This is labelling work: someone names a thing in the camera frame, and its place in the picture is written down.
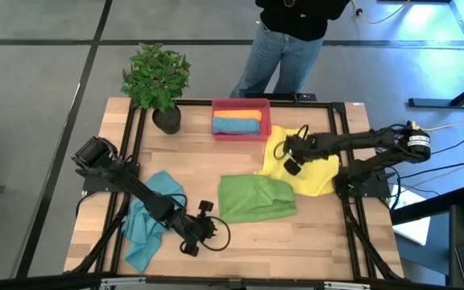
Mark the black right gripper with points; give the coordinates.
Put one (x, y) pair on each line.
(304, 147)

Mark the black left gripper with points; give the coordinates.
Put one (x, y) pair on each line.
(200, 229)

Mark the yellow microfiber towel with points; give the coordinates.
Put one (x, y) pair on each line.
(316, 177)

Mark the green microfiber towel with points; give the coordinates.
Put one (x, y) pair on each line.
(256, 197)

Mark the teal microfiber towel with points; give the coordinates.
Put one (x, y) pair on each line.
(143, 237)

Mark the blue microfiber towel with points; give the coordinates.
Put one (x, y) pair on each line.
(236, 126)

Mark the orange microfiber towel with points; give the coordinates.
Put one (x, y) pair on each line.
(238, 114)

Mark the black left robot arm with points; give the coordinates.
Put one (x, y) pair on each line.
(135, 189)

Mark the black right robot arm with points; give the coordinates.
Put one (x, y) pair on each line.
(357, 139)

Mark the pink plastic basket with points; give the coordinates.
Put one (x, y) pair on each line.
(266, 121)

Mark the black bar with clamp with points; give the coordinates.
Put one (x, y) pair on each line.
(304, 97)

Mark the person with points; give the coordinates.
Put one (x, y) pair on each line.
(288, 52)

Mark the white sheet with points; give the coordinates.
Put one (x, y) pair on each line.
(415, 231)

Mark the black desk leg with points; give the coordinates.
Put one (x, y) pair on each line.
(429, 103)

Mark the black desk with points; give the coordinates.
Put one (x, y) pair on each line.
(429, 207)

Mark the green plant in black pot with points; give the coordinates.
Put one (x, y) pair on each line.
(155, 76)

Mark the black overhead crossbar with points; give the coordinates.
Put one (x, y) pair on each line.
(34, 284)

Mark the grey metal bracket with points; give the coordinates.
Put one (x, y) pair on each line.
(346, 285)
(123, 281)

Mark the black aluminium table frame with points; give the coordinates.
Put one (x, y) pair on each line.
(349, 241)

